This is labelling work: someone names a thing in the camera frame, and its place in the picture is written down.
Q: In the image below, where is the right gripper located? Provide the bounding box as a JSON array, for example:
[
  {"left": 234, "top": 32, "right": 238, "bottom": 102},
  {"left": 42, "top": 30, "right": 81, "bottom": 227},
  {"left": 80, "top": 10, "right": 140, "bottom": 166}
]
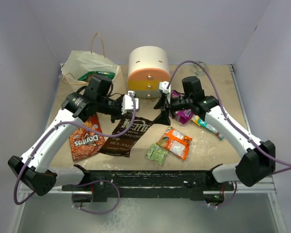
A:
[{"left": 152, "top": 93, "right": 193, "bottom": 126}]

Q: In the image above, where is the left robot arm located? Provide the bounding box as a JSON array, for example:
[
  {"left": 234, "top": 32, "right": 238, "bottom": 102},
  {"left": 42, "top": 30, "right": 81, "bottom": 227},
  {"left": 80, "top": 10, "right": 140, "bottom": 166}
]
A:
[{"left": 8, "top": 75, "right": 139, "bottom": 196}]

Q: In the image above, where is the green chip bag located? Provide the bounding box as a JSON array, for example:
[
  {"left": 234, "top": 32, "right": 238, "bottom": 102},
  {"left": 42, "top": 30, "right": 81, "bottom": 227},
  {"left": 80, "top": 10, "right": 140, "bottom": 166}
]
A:
[{"left": 77, "top": 70, "right": 116, "bottom": 84}]

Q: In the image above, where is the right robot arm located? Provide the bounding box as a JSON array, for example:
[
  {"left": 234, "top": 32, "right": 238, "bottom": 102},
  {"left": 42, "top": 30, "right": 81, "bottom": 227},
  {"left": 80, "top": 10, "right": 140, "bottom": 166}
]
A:
[{"left": 153, "top": 76, "right": 275, "bottom": 190}]

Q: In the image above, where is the orange snack packet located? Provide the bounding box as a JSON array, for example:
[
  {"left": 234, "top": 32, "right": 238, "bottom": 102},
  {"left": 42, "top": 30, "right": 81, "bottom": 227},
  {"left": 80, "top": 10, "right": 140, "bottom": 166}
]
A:
[{"left": 156, "top": 126, "right": 192, "bottom": 160}]

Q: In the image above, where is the brown Kettle chip bag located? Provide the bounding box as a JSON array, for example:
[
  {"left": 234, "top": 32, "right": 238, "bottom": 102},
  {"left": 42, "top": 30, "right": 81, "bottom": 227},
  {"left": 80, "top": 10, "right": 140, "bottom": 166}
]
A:
[{"left": 99, "top": 117, "right": 153, "bottom": 157}]

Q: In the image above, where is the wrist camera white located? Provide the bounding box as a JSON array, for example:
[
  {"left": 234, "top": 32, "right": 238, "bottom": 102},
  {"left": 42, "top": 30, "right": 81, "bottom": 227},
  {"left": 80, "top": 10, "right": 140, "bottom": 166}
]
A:
[
  {"left": 159, "top": 81, "right": 171, "bottom": 96},
  {"left": 122, "top": 90, "right": 140, "bottom": 115}
]

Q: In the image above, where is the light green snack packet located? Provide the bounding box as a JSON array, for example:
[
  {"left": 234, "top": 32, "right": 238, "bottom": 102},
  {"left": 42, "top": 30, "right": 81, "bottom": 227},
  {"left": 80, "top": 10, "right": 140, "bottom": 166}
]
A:
[{"left": 145, "top": 144, "right": 169, "bottom": 166}]

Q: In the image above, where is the aluminium rail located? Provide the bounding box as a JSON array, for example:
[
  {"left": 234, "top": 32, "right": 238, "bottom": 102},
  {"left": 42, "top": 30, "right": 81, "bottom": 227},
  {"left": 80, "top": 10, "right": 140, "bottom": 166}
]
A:
[{"left": 203, "top": 176, "right": 277, "bottom": 194}]

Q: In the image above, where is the yellow snack bar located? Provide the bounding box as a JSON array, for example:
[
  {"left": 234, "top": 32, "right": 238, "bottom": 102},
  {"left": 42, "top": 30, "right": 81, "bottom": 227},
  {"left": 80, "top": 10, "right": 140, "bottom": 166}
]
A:
[{"left": 191, "top": 115, "right": 201, "bottom": 126}]

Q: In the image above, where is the black metal base frame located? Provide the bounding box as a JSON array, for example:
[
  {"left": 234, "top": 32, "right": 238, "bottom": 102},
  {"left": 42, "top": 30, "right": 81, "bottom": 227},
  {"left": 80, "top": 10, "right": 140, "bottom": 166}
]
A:
[{"left": 62, "top": 170, "right": 234, "bottom": 203}]

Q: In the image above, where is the teal snack packet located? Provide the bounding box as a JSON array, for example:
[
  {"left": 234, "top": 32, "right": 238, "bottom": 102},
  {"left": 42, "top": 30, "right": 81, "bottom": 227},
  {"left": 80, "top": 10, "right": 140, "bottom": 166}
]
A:
[{"left": 199, "top": 119, "right": 224, "bottom": 140}]

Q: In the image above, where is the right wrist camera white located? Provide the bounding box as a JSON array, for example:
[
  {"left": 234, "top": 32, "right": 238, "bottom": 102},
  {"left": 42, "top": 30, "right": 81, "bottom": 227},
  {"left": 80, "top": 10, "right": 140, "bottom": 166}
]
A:
[{"left": 159, "top": 81, "right": 171, "bottom": 96}]

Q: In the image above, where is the purple candy bag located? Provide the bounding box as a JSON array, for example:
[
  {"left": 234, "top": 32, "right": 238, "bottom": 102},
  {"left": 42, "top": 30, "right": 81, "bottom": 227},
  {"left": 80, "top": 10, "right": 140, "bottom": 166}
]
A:
[{"left": 171, "top": 90, "right": 193, "bottom": 124}]

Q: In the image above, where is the white paper bag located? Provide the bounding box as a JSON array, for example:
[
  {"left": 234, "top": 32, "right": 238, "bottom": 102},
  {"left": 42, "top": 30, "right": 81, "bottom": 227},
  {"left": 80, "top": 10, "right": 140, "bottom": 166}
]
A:
[{"left": 61, "top": 43, "right": 128, "bottom": 94}]

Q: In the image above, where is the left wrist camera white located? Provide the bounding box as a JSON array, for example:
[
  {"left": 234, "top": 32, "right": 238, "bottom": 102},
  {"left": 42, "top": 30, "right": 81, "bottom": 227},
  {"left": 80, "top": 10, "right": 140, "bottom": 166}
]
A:
[{"left": 122, "top": 90, "right": 140, "bottom": 115}]

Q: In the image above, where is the red Doritos chip bag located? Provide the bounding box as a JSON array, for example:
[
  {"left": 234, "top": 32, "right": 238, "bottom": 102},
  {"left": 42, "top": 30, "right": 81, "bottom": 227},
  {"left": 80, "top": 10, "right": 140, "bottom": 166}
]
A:
[{"left": 69, "top": 128, "right": 105, "bottom": 162}]

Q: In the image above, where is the round three-drawer cabinet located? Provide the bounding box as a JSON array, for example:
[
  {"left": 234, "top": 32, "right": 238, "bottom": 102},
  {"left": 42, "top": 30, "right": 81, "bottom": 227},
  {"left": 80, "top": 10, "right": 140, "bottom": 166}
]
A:
[{"left": 127, "top": 46, "right": 170, "bottom": 99}]

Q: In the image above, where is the clear tape roll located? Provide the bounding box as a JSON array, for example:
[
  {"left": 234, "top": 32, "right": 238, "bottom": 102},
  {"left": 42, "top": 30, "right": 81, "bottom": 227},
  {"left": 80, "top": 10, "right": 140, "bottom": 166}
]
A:
[{"left": 192, "top": 61, "right": 208, "bottom": 78}]

